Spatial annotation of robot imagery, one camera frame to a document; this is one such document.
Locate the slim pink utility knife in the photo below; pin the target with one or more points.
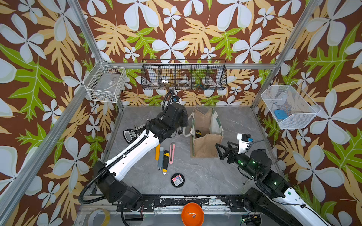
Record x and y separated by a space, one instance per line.
172 150

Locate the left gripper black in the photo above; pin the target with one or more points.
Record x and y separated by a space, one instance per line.
183 116

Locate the white wire basket right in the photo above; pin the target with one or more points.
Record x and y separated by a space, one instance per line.
299 106

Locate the white wire basket left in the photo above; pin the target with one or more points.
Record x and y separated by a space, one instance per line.
105 82

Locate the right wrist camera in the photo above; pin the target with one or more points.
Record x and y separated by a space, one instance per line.
245 142

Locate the orange utility knife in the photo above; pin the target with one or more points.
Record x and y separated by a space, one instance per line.
157 153

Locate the orange bowl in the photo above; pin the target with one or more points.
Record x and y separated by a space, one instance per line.
192 215

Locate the white wire basket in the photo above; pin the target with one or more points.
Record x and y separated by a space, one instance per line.
105 82
299 106

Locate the black wire basket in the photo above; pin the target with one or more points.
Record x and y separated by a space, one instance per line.
202 74

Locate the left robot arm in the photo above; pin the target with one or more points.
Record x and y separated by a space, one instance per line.
108 176

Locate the green christmas burlap pouch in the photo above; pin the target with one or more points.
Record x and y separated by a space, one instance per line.
212 131

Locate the round black tin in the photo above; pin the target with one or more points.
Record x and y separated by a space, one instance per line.
177 180

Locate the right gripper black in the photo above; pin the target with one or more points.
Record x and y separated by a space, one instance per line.
229 151

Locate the tape roll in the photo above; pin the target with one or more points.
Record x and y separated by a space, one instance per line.
99 217

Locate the small black yellow utility knife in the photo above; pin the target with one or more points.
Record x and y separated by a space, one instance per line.
198 134

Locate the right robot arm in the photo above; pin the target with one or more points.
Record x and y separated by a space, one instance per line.
273 196

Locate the socket set on black rail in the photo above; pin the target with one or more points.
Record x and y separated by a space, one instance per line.
130 135

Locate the blue object in basket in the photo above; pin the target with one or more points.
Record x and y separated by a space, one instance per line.
280 114

